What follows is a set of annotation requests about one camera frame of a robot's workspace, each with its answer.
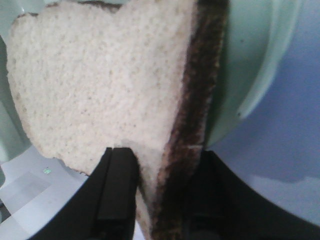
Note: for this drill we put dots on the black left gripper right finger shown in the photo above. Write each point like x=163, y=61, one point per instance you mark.
x=220, y=206

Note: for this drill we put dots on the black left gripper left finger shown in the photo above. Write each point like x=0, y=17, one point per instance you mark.
x=104, y=207

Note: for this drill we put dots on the white bread slice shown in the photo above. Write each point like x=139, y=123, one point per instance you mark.
x=85, y=76

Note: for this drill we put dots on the mint green round plate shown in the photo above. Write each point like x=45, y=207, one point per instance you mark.
x=257, y=36

